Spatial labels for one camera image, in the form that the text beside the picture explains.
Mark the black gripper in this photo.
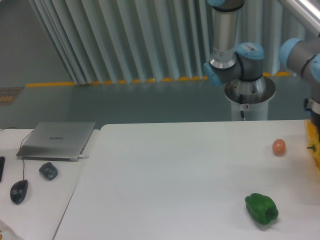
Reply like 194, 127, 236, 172
310, 112, 320, 125

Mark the silver laptop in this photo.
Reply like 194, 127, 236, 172
16, 122, 95, 162

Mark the yellow bell pepper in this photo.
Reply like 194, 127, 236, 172
306, 122, 320, 165

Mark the green bell pepper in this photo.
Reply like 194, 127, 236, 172
244, 193, 279, 226

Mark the dark grey earbuds case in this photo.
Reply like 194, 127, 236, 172
39, 162, 59, 181

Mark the black flat device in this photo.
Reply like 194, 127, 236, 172
0, 156, 6, 182

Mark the black computer mouse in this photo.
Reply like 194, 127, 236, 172
10, 179, 29, 205

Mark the black mouse cable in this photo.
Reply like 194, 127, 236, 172
0, 127, 37, 181

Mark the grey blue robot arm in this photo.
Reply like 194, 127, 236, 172
203, 0, 320, 127

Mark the brown egg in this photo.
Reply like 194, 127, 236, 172
272, 138, 286, 156

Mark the white orange bag corner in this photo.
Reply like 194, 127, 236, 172
0, 220, 19, 240

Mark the yellow plastic basket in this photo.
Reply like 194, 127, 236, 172
304, 119, 320, 181

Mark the grey folding partition screen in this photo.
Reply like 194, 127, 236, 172
28, 0, 320, 86

